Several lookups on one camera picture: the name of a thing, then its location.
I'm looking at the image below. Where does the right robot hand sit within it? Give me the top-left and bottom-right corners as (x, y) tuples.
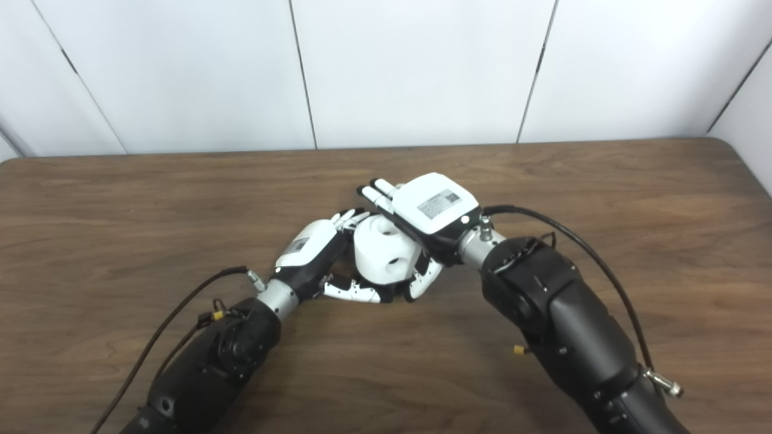
(356, 172), (483, 304)

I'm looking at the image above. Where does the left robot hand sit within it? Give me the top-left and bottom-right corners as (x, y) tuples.
(274, 208), (396, 304)

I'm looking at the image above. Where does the round white piece with holes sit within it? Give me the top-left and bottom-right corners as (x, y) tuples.
(353, 215), (426, 286)

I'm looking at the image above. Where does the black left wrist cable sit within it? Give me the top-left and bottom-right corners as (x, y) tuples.
(90, 266), (267, 434)

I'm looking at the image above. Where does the thin right wire loop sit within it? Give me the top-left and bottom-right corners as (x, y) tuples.
(492, 231), (559, 275)

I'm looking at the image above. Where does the thin left wire yellow plug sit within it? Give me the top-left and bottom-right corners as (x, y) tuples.
(151, 299), (233, 386)

